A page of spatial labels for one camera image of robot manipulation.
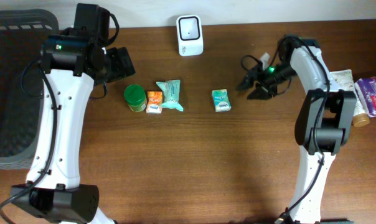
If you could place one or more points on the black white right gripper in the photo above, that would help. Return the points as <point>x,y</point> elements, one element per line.
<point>259,79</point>

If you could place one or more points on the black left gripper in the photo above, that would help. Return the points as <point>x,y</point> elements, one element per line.
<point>120,64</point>

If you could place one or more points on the green lidded jar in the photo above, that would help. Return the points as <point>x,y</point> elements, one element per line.
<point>136,98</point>

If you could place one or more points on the small teal tissue pack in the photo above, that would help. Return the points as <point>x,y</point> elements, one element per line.
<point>221,101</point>

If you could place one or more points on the orange tissue pack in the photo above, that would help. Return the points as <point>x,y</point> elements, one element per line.
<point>155,99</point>

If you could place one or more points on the teal wet wipes pack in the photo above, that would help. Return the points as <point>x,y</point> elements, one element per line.
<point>170,90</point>

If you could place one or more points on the white Pantene tube gold cap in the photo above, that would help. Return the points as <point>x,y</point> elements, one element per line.
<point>345,79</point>

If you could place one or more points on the purple red Carefree pad pack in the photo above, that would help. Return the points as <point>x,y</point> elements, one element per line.
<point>366,90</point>

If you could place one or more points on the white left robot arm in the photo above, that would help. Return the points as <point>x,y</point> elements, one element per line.
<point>71,63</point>

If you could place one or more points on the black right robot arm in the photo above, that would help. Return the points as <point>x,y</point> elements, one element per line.
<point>323,124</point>

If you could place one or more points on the grey plastic basket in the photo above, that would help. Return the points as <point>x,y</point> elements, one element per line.
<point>22,33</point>

